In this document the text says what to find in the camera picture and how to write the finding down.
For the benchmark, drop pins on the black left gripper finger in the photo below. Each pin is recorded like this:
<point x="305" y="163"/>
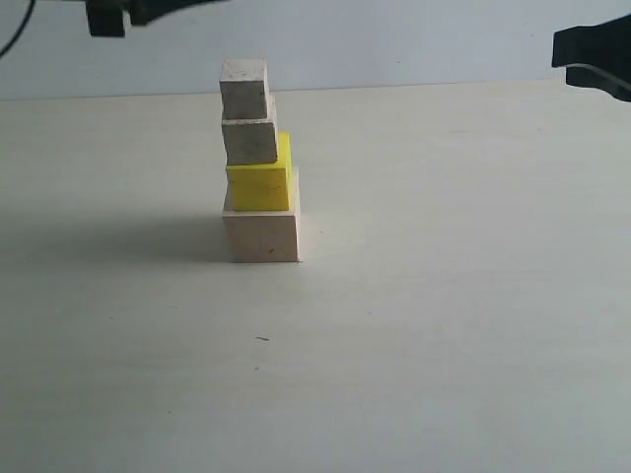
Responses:
<point x="144" y="12"/>
<point x="105" y="18"/>

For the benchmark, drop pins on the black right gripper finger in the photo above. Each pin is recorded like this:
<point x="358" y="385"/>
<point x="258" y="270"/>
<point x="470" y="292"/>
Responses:
<point x="586" y="78"/>
<point x="603" y="48"/>

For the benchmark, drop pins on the small wooden cube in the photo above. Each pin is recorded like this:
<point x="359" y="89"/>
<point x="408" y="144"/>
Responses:
<point x="244" y="88"/>

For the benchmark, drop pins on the medium wooden cube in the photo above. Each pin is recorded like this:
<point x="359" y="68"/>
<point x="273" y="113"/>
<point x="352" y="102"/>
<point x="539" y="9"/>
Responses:
<point x="251" y="141"/>

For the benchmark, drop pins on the yellow cube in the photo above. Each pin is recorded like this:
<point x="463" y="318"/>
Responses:
<point x="266" y="187"/>

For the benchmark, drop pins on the large pale wooden cube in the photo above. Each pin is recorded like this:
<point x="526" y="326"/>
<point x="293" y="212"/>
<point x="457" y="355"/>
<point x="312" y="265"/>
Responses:
<point x="265" y="236"/>

